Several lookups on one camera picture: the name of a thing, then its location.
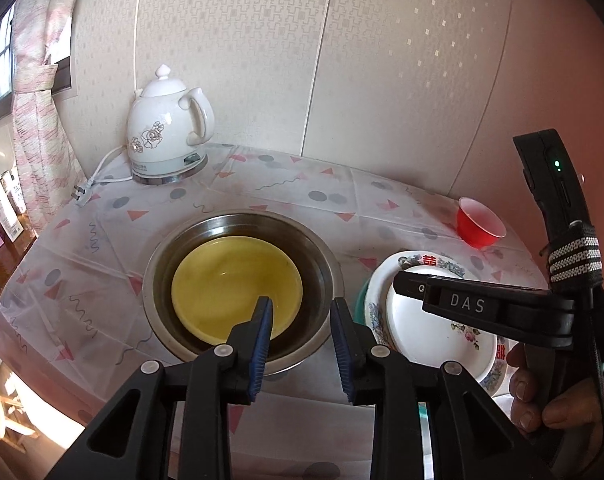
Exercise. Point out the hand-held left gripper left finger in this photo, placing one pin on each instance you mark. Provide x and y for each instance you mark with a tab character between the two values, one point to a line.
262	347

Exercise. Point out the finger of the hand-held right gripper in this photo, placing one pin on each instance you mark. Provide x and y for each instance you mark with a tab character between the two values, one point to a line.
406	287
511	315

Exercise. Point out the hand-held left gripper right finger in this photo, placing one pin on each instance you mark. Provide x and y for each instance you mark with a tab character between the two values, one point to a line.
343	347

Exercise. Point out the large decorated white plate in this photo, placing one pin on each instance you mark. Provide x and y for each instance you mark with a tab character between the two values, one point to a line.
376	312

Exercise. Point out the teal plate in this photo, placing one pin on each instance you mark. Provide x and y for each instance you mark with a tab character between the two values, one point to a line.
361	305

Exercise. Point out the small white floral plate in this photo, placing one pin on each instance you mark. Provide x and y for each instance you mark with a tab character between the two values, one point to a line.
431	347

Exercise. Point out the yellow plate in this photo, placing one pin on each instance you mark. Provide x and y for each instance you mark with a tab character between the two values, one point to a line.
222	285

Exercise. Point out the stainless steel bowl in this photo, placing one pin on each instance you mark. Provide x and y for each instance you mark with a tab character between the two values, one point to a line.
314	260

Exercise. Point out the person's right hand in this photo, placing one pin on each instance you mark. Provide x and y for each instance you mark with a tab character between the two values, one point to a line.
571	410

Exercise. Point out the red plastic cup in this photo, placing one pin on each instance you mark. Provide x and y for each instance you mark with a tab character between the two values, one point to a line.
476	225

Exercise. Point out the kettle base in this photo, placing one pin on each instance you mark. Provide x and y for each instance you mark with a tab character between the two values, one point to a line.
174	175

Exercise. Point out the white power plug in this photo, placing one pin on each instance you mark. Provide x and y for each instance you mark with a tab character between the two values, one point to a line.
83	195

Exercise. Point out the white floral electric kettle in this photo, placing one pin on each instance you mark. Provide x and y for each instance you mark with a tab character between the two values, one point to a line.
162	125

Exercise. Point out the amber bottle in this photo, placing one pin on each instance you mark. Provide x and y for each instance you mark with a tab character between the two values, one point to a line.
17	250

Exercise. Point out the white carton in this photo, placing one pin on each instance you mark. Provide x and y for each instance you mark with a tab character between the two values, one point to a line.
4	205

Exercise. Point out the pink white curtain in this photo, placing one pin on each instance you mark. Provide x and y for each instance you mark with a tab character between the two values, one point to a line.
37	135

